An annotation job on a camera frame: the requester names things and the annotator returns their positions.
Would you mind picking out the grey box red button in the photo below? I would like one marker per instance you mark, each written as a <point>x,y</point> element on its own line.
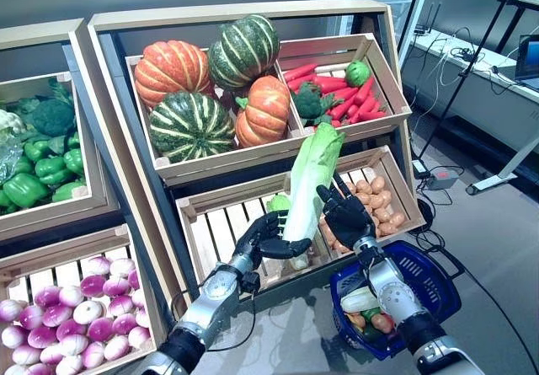
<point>442,179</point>

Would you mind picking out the wooden pumpkin crate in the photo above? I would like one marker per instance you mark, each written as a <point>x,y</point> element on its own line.
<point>219,162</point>

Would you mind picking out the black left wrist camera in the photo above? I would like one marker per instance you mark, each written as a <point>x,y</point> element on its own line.
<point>251,282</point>

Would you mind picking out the yellow bell pepper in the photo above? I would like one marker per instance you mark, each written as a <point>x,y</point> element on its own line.
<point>357,321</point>

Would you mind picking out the black tripod stand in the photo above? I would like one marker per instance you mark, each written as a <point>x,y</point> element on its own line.
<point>452,97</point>

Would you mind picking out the purple white turnip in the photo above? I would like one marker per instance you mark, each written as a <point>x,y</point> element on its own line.
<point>122,268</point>
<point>93,285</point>
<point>98,265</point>
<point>116,286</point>
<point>47,296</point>
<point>121,305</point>
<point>87,312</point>
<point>70,296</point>

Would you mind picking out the large orange pumpkin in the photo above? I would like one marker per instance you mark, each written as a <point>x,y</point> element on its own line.
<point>172,71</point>

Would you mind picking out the orange pumpkin with green stem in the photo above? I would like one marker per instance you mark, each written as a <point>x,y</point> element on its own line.
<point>263,111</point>

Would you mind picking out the open laptop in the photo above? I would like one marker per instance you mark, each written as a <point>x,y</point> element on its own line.
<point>528,61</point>

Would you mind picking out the dark green bell pepper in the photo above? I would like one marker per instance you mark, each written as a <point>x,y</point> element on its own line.
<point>372,333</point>

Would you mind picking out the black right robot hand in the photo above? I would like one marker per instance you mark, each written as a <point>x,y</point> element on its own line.
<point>349,219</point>

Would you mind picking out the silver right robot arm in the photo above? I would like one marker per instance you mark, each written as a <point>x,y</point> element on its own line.
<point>400,303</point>

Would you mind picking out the green striped pumpkin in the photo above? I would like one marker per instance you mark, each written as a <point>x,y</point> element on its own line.
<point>191,126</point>
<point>244,50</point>

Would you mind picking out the red carrot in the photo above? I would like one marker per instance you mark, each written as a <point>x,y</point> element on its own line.
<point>372,116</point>
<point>300,72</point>
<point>364,90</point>
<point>330,83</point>
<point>363,108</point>
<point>301,82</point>
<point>343,107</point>

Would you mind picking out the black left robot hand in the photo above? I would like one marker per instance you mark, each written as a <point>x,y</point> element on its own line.
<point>261,240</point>

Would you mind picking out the napa cabbage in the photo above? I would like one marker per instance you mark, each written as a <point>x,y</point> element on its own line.
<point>358,300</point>
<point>278,203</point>
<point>313,173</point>

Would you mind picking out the white and blue box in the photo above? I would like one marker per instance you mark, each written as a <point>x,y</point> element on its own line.
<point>492,71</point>

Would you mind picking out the orange red bell pepper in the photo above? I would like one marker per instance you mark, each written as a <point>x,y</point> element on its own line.
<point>381,323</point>

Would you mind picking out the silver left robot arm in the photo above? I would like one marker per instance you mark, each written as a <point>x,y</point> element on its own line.
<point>210,303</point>

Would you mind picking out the wooden cabbage crate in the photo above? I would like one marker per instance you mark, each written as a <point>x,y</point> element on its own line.
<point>227,194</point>

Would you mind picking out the brown potato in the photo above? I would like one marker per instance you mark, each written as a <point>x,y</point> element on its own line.
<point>385,198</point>
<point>341,247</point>
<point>388,228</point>
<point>328,231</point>
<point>377,184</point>
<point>397,218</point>

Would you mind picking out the wooden potato crate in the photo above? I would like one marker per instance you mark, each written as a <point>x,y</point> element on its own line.
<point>402,185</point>

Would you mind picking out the wooden turnip crate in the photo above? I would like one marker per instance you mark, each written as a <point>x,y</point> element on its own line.
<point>63,252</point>

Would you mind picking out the wooden carrot crate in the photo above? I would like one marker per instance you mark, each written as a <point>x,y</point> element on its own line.
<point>366,128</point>

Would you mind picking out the broccoli head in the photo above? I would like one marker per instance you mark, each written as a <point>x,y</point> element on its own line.
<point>311,103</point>
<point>52,118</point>

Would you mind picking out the wooden display shelf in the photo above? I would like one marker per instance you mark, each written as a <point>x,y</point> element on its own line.
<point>38,33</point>
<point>231,10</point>

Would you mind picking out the white cauliflower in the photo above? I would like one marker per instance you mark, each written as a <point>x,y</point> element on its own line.
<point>10,122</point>

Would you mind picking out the wooden pepper crate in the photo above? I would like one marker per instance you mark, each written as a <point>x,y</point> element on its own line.
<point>50,215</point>

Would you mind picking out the black router with antennas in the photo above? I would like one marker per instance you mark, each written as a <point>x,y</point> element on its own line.
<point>427,29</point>

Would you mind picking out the round green cabbage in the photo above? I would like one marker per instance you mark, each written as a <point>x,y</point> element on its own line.
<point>358,73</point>

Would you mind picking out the blue plastic shopping basket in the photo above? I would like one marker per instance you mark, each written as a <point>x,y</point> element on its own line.
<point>425,274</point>

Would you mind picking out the black power adapter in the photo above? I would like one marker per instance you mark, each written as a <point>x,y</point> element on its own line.
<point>420,167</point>

